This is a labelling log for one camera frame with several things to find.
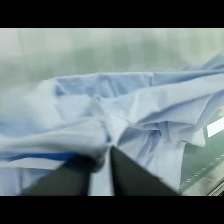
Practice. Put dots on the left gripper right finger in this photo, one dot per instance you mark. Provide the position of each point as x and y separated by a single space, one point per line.
133 176

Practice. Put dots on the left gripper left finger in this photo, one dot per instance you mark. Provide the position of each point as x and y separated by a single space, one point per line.
66 180

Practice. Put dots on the light blue shirt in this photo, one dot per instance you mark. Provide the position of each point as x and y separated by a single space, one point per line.
140 106

